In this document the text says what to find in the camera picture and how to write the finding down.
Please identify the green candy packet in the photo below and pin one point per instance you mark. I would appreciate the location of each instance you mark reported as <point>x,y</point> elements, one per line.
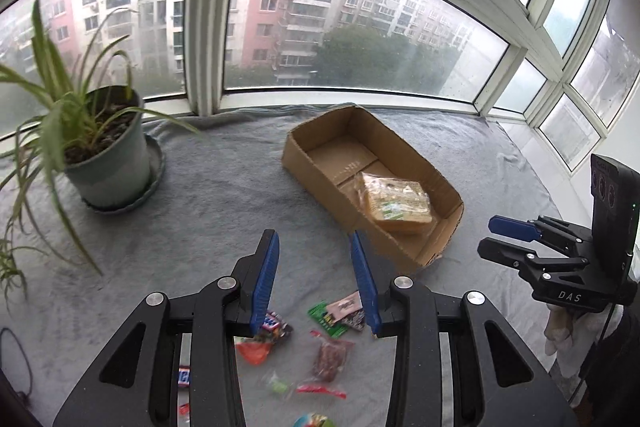
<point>321,316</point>

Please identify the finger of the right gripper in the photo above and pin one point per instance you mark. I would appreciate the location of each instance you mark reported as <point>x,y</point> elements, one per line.
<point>520,259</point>
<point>515,229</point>

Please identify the grey table cloth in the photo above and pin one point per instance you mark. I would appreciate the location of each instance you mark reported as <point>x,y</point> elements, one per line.
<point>224,184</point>

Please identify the white gloved right hand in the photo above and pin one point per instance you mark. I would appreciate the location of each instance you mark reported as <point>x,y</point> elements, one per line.
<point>570,335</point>

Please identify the small green candy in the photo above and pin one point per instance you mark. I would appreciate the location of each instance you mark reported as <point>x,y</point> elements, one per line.
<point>278,386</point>

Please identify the red stick snack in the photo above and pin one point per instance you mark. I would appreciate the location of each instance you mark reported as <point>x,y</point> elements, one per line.
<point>317,389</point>

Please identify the black camera box right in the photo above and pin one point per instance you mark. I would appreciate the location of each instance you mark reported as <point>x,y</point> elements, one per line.
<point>615,215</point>

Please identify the cardboard box tray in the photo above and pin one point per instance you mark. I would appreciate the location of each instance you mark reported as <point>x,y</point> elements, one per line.
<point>326,153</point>

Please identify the dark meat snack packet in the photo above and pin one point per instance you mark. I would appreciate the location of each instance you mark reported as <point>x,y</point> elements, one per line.
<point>331,357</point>

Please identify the green pot saucer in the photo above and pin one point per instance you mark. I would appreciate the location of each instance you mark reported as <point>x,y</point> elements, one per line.
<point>157,163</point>

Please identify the dark patterned snack packet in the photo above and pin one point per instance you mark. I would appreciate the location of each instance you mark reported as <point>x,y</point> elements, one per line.
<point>356,320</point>

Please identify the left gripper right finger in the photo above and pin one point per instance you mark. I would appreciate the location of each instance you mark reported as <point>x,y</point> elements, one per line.
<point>383,292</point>

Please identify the pink snack sachet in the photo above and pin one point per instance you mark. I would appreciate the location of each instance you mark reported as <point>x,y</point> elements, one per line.
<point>344,307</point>

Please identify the wrapped bread loaf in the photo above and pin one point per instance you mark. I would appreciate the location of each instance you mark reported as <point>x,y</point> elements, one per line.
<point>393,204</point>

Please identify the orange red snack bag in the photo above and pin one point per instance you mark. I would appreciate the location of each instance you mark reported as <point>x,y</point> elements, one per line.
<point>254,352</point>

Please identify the blue egg roll packet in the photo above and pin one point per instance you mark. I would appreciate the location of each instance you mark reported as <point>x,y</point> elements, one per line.
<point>314,420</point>

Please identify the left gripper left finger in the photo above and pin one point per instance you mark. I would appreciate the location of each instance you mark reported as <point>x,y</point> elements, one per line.
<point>254,276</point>

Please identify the green plant pot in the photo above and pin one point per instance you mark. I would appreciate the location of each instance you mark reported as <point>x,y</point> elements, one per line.
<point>120,169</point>

